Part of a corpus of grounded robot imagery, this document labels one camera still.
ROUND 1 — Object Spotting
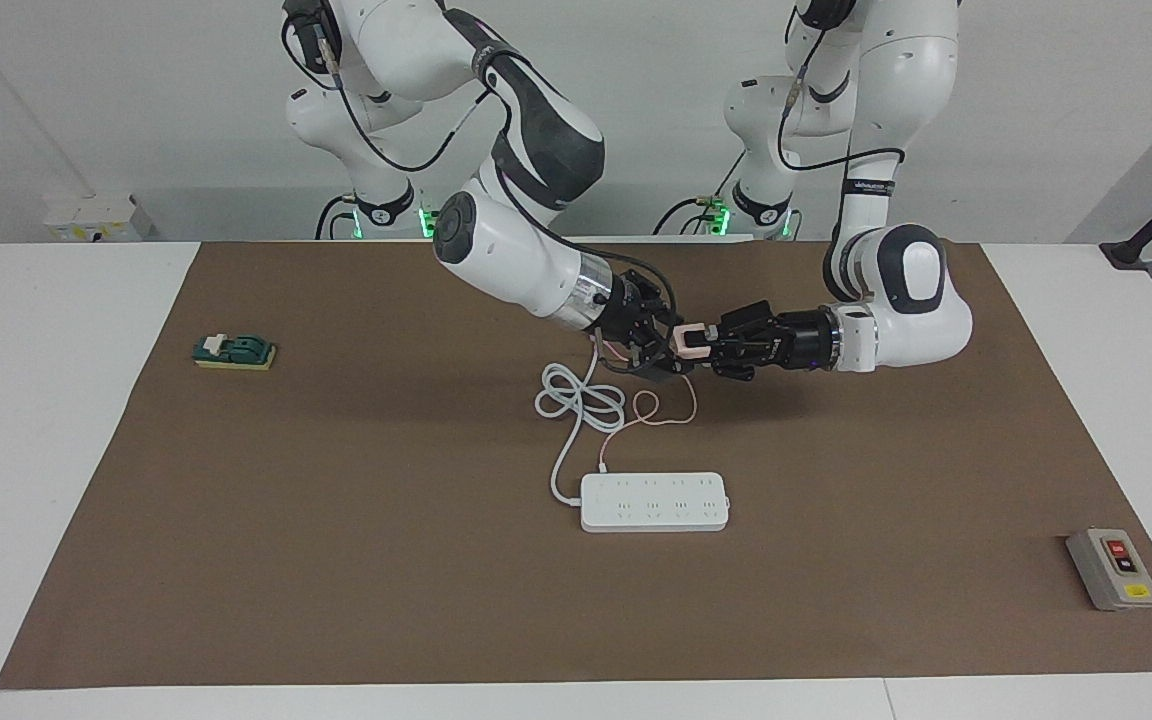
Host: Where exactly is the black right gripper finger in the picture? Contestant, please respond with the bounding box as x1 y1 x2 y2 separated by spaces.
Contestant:
636 275 682 333
608 330 692 381

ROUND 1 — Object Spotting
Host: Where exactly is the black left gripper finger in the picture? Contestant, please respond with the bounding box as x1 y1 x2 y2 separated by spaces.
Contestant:
708 345 782 383
716 300 775 343

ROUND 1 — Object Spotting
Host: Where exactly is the pink charging cable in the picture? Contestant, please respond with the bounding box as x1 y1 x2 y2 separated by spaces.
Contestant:
591 335 699 474

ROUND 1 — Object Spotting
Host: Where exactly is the white power strip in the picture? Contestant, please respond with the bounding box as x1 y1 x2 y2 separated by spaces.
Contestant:
579 472 732 534

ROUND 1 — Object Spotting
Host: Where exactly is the brown table mat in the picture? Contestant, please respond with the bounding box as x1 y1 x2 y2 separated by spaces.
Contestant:
0 238 1152 691

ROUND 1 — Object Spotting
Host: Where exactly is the white power strip cord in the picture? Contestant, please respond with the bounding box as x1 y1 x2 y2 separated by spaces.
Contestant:
534 340 629 506

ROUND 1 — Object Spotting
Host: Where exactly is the black base cable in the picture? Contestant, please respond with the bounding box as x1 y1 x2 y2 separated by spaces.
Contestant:
314 194 357 241
653 194 729 237

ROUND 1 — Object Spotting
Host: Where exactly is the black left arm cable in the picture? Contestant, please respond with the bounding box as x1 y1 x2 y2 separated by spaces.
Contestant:
776 20 907 301

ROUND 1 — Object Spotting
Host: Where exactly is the grey on-off switch box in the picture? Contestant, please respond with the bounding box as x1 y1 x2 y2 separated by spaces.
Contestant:
1066 528 1152 612

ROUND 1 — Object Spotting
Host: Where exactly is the green knife switch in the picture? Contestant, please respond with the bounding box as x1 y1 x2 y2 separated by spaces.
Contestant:
193 332 278 373

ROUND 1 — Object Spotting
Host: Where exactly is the white wall outlet box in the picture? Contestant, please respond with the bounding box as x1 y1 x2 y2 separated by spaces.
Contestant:
44 195 152 243

